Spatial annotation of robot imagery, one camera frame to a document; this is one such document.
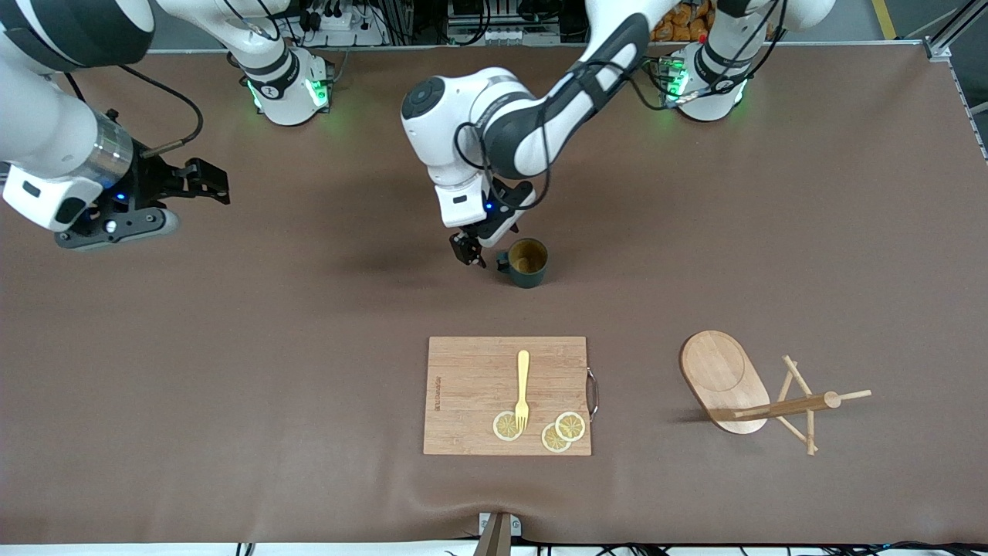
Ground dark green cup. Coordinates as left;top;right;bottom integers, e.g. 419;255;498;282
496;238;550;290

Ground wooden mug rack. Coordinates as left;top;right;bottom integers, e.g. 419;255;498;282
679;331;873;456

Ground brown table mat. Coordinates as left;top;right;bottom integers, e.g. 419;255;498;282
0;42;988;545

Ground yellow plastic fork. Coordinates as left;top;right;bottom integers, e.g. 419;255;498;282
515;350;531;432

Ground bamboo cutting board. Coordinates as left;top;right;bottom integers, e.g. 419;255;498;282
423;336;600;456

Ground white power strip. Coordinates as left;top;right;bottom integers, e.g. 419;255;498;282
305;4;387;47

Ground orange snack packets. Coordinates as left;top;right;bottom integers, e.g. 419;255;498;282
652;0;715;43

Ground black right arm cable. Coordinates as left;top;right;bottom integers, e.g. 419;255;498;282
62;66;205;159

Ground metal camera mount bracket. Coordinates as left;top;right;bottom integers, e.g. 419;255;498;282
472;512;523;556

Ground aluminium frame post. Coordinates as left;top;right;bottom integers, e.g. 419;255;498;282
922;0;988;159

